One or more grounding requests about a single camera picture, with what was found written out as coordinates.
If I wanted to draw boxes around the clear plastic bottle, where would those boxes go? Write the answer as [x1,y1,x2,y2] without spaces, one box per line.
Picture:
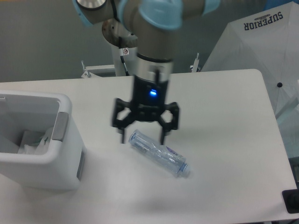
[128,129,190,177]

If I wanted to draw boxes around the black device at table edge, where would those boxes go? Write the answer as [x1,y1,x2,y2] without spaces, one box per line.
[282,189,299,214]

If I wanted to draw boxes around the white umbrella with Superior print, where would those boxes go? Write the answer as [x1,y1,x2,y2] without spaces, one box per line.
[202,1,299,113]

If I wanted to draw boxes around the white trash can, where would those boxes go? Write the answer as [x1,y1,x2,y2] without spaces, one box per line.
[0,90,86,190]

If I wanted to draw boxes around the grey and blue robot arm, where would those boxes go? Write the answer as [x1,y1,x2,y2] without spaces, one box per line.
[73,0,221,143]

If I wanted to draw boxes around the black cable on pedestal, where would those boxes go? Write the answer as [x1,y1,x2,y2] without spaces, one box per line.
[118,36,130,77]

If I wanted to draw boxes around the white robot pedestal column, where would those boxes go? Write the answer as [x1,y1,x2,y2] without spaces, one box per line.
[102,20,141,77]

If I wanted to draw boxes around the white metal base frame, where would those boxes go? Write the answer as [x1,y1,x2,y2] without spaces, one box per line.
[81,54,202,78]

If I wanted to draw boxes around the white plastic bag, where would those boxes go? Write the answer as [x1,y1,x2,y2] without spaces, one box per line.
[17,127,54,155]

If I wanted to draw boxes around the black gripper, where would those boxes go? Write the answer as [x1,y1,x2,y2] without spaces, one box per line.
[111,53,181,145]

